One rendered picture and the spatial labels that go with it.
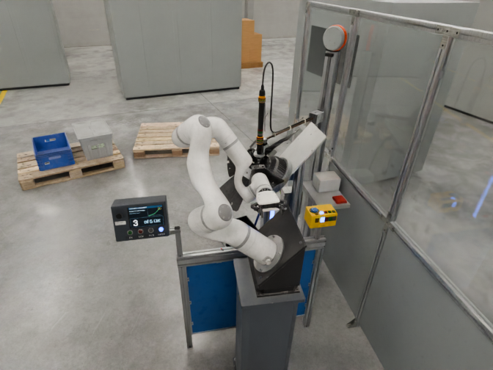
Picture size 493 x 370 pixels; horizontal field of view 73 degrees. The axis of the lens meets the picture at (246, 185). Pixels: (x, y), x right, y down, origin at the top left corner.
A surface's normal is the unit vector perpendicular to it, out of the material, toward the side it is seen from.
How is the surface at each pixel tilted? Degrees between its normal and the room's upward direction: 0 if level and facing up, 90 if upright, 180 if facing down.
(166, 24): 90
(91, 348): 0
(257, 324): 90
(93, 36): 90
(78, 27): 90
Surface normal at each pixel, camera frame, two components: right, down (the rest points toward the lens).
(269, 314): 0.15, 0.52
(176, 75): 0.41, 0.49
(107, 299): 0.02, -0.85
